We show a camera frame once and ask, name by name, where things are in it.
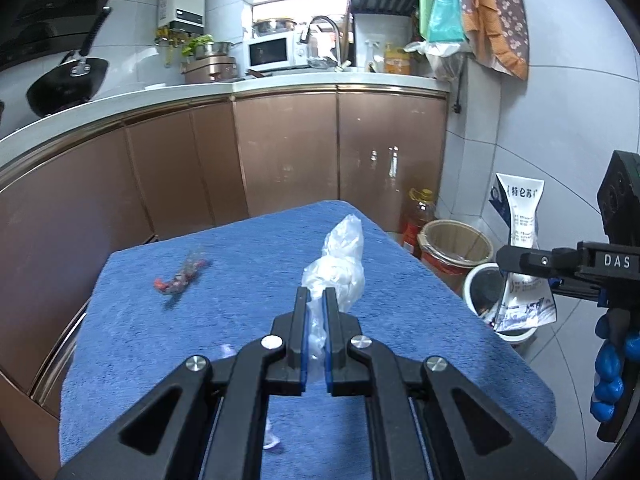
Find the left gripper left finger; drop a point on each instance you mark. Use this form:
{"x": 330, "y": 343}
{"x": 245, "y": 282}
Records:
{"x": 272, "y": 365}

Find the chrome kitchen faucet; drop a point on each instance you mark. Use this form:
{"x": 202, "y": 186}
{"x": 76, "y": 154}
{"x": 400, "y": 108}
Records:
{"x": 322, "y": 44}

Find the clear red candy wrapper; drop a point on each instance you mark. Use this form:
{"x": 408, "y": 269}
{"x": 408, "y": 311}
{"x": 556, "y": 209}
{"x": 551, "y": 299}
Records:
{"x": 188, "y": 274}

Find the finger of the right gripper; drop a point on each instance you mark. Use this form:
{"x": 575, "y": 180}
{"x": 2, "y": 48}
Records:
{"x": 567, "y": 287}
{"x": 554, "y": 263}

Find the white microwave oven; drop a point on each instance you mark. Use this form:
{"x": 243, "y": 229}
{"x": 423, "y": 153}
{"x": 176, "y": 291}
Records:
{"x": 273, "y": 52}

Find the white water heater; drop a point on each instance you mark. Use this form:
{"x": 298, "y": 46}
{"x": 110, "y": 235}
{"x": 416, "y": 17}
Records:
{"x": 181, "y": 15}

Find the blue right gripper handle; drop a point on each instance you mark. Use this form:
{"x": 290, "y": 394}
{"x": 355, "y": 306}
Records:
{"x": 620, "y": 345}

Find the orange brown hanging apron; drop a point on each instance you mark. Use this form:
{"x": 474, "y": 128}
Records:
{"x": 497, "y": 31}

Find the black range hood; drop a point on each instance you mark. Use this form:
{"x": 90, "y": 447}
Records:
{"x": 31, "y": 29}

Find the copper rice cooker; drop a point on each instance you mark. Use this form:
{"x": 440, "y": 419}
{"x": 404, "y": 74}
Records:
{"x": 215, "y": 68}

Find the white kitchen countertop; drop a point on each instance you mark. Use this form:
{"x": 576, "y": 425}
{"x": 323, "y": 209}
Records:
{"x": 45, "y": 130}

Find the brown bucket with liner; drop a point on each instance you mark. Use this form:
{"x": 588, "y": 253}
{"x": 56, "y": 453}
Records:
{"x": 452, "y": 249}

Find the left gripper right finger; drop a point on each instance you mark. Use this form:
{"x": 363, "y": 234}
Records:
{"x": 359, "y": 365}

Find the teal hanging bag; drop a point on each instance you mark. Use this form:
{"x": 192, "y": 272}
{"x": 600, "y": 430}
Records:
{"x": 440, "y": 21}

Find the clear plastic bag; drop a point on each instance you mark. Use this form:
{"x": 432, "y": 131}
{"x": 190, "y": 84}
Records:
{"x": 339, "y": 267}

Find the yellow cooking oil bottle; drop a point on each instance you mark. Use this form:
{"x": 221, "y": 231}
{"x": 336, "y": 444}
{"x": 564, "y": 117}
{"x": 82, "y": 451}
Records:
{"x": 421, "y": 211}

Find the black frying pan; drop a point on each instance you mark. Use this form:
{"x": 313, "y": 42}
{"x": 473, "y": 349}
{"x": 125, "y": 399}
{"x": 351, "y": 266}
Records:
{"x": 76, "y": 79}

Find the white round trash bin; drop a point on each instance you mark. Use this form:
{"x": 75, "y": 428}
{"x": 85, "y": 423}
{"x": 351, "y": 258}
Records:
{"x": 483, "y": 292}

